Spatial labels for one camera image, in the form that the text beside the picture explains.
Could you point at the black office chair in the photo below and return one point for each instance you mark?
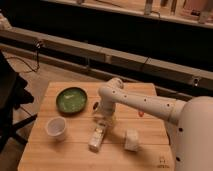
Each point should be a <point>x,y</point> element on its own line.
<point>12,95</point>

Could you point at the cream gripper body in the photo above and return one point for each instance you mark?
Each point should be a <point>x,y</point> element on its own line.
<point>104,121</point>

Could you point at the black rectangular block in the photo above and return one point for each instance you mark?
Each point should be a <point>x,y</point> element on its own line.
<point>95,106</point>

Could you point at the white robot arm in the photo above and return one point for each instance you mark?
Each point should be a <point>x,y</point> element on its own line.
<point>193,118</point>

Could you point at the green ceramic bowl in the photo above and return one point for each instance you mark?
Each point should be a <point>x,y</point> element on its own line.
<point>71,100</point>

